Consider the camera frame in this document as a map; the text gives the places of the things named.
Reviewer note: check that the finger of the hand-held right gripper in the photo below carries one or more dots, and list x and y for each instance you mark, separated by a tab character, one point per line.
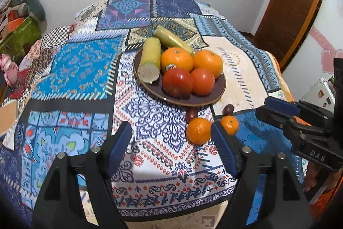
273	119
280	105

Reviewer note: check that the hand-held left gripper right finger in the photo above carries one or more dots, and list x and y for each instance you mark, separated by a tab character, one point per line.
225	149

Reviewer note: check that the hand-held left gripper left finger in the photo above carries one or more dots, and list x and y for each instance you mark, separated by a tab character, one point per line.
120	149

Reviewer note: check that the small tangerine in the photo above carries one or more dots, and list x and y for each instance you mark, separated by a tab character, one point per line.
198	132
230	125

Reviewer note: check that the dark purple plate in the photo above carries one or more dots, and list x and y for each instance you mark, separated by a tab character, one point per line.
203	97

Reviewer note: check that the red tomato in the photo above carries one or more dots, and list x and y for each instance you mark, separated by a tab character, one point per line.
203	82
177	82

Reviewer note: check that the plain orange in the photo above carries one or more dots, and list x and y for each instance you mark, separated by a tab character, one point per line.
208	62

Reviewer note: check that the short sugarcane piece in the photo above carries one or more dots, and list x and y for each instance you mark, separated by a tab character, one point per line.
150	60

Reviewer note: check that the large orange with sticker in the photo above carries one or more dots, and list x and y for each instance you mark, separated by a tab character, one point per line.
176	58

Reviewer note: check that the long sugarcane piece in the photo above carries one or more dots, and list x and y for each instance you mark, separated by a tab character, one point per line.
170	37

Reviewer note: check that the person's right hand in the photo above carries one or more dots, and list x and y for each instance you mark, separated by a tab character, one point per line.
312	176

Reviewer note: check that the orange striped bed sheet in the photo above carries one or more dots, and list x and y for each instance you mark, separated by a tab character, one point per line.
282	78

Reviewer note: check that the white sticker-covered case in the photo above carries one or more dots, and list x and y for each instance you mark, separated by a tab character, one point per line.
317	93

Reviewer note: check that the dark red date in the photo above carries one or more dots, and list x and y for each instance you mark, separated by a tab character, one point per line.
228	109
191	114

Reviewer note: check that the pink heart sticker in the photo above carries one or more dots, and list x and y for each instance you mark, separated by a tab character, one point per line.
328	61

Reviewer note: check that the white sliding wardrobe door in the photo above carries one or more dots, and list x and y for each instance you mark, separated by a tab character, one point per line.
321	38

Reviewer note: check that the patchwork printed blanket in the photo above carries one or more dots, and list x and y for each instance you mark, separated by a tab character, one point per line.
80	70

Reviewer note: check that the brown wooden door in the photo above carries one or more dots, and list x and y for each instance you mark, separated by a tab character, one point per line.
290	3

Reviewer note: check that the tan cardboard book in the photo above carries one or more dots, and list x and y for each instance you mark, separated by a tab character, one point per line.
8	117

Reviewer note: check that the pink plush toy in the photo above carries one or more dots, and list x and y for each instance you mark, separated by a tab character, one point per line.
8	70

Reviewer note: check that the orange cardboard box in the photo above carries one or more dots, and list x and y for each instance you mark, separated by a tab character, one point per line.
16	24

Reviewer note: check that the grey plush pillow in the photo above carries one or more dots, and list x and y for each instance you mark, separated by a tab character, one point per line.
30	2

